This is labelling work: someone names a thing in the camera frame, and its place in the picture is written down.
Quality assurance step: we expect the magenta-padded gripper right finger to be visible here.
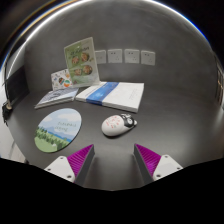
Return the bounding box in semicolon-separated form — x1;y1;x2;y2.
133;143;184;186

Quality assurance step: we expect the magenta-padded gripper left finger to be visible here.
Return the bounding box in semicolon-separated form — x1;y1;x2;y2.
44;143;96;187

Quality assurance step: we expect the white panda-print computer mouse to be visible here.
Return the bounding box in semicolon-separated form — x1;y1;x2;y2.
101;113;138;138

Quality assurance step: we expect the round landscape-print mouse pad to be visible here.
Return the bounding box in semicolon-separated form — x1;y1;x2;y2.
34;107;83;154

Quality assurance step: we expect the grey striped book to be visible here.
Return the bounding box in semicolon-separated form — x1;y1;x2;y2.
34;87;80;110

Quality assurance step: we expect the white book with blue band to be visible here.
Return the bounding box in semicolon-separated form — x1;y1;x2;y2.
75;81;145;114

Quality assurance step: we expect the small white sticker card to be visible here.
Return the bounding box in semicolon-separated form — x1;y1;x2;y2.
50;68;74;92

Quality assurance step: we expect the green acrylic sign stand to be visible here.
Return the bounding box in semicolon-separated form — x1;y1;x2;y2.
63;36;101;89

